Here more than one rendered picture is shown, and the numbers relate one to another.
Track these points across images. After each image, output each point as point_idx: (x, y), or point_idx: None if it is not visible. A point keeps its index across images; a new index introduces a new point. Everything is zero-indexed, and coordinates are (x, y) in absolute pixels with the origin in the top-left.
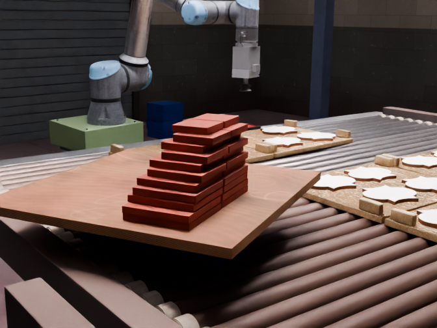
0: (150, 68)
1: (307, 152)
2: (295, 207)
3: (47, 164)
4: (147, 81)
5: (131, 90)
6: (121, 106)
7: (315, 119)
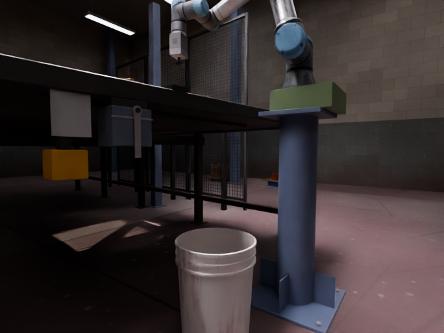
0: (277, 32)
1: None
2: None
3: None
4: (275, 47)
5: (285, 60)
6: (285, 78)
7: (44, 63)
